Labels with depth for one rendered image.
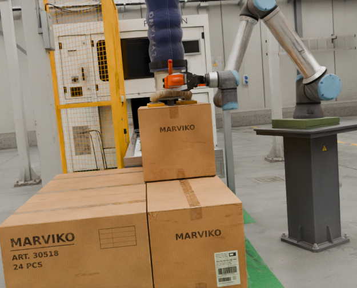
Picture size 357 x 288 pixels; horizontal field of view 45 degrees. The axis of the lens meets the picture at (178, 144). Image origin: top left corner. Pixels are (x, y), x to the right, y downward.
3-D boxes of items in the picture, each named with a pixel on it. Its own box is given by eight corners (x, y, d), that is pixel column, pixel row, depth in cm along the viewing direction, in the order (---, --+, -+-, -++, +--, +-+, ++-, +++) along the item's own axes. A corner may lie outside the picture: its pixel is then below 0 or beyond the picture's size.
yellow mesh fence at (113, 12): (127, 180, 537) (111, 9, 514) (135, 179, 538) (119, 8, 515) (123, 203, 421) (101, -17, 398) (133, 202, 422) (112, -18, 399)
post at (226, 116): (228, 208, 370) (220, 92, 359) (236, 208, 371) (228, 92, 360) (229, 211, 364) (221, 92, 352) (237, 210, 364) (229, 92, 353)
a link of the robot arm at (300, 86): (313, 101, 277) (312, 74, 275) (327, 101, 261) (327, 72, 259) (291, 102, 274) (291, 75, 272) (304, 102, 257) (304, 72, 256)
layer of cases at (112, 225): (64, 231, 294) (57, 174, 289) (207, 216, 301) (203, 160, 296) (9, 321, 175) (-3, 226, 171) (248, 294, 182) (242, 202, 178)
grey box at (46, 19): (49, 51, 368) (45, 15, 364) (56, 51, 368) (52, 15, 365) (44, 48, 348) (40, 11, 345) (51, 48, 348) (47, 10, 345)
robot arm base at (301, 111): (307, 116, 282) (306, 101, 281) (331, 116, 266) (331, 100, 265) (286, 118, 272) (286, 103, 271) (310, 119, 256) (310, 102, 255)
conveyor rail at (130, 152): (133, 148, 530) (132, 132, 528) (137, 147, 531) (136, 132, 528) (125, 186, 301) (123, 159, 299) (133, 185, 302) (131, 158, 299)
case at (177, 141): (144, 164, 294) (139, 106, 289) (202, 159, 296) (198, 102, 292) (144, 182, 234) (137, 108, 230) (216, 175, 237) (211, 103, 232)
